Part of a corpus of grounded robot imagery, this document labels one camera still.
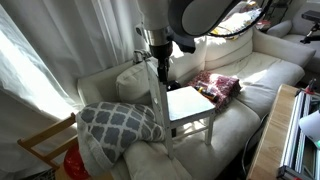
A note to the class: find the grey white patterned cushion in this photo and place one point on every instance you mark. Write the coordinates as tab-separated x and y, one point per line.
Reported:
113	126

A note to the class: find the white curtain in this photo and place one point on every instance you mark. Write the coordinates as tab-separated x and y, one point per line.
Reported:
66	40

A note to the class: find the red clamp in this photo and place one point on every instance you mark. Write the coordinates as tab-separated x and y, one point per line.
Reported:
311	86

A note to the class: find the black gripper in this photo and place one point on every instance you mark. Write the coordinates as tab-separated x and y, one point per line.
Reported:
161	51

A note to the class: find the small white wooden chair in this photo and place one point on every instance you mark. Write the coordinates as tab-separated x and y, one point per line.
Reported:
186	103

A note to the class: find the light wooden table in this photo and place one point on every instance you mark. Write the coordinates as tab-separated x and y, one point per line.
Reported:
270	143

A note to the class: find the grey armchair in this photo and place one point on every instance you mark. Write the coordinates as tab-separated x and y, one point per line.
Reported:
293	26

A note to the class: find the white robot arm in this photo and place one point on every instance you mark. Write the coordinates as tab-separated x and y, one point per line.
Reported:
200	16

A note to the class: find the red ball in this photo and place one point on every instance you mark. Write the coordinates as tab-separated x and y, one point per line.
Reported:
75	163

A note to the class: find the yellow patterned blanket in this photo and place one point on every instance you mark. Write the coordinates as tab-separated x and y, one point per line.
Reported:
238	21

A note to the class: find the white lamp shade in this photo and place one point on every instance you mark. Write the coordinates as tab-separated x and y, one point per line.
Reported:
311	126

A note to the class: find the red white patterned cloth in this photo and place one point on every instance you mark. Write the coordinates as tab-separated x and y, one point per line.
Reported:
226	85

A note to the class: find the aluminium rails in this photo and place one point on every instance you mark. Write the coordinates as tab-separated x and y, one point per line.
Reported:
293	133

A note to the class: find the brown wooden chair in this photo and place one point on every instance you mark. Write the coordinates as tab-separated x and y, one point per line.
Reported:
46	133

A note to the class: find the black yellow flashlight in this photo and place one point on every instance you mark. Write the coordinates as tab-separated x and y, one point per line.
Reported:
208	95

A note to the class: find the beige fabric sofa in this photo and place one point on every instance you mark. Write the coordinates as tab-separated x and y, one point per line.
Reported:
233	130

